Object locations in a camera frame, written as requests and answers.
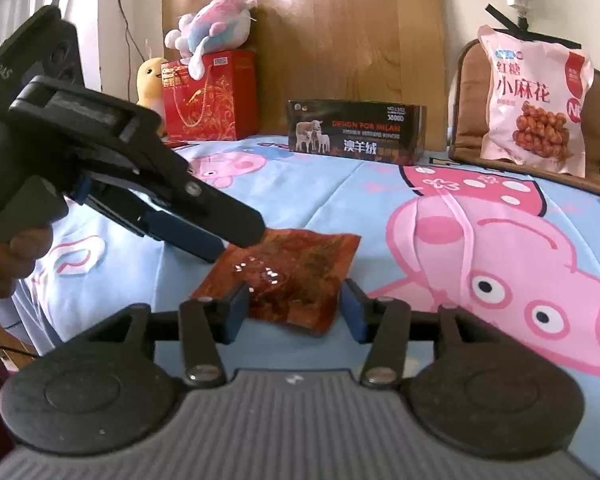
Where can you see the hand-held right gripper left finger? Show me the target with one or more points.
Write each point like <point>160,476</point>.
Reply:
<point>237,307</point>

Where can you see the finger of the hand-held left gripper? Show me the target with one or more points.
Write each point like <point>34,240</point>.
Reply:
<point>230,220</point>
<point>190,240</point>

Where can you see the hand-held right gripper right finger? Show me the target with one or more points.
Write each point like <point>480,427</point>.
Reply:
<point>355,312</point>

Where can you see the orange translucent snack packet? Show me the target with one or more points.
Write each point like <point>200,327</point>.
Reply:
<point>310,260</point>

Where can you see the person's left hand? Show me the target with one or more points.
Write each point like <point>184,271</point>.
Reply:
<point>10,260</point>

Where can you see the blue cartoon printed blanket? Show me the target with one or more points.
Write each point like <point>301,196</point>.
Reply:
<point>330,200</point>

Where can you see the yellow duck plush toy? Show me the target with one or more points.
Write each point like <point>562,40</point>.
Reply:
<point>150,82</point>

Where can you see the red gift bag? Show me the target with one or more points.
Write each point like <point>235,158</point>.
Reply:
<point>207,100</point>

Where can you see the black printed box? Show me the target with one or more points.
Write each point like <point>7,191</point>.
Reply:
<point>355,127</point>

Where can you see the pastel unicorn plush toy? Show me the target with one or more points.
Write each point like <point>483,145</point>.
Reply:
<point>217,27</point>

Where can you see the wooden headboard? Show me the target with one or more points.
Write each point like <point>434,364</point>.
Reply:
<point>330,35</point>

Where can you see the brown chair cushion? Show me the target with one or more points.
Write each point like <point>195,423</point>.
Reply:
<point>467,110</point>

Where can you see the pink snack bag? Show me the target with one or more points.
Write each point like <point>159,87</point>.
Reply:
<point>535,105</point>

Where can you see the black tape strip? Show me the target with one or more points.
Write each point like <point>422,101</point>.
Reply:
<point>500,15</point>

